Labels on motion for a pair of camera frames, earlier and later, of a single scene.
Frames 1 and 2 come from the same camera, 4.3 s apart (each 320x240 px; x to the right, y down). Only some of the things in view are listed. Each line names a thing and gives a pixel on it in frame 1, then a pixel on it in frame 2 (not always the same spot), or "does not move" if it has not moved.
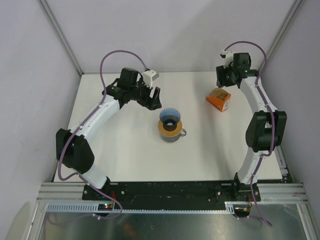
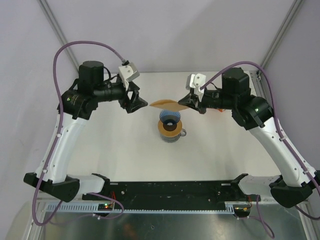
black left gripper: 151,103 -> 137,102
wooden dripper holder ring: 170,134 does not move
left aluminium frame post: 50,15 does not move
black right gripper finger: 220,72 -> 190,100
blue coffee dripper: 169,116 does not move
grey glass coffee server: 174,139 does not move
